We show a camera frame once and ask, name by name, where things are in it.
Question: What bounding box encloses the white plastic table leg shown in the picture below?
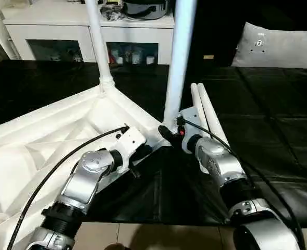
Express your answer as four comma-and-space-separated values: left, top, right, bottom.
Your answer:
84, 0, 116, 95
190, 82, 212, 172
197, 82, 230, 149
162, 0, 198, 134

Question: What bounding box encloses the white plastic table top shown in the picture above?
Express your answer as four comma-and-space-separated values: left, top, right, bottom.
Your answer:
0, 78, 170, 250

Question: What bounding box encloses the dark robot body part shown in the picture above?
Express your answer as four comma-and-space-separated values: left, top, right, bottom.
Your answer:
105, 244, 131, 250

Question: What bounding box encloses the black work mat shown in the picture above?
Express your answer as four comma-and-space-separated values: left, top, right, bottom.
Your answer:
0, 58, 307, 227

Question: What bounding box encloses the light grey pillow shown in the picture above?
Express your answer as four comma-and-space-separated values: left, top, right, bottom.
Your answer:
231, 22, 307, 69

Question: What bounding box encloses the grey round helmet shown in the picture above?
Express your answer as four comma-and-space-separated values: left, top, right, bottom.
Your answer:
123, 0, 171, 20

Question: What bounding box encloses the small clutter pile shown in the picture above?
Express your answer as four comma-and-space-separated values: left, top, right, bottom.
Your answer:
98, 0, 126, 21

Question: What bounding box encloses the white glass-door cabinet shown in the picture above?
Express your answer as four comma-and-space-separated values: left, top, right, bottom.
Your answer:
1, 0, 176, 65

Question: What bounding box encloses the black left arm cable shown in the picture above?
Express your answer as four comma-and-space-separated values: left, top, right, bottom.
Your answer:
6, 124, 131, 250

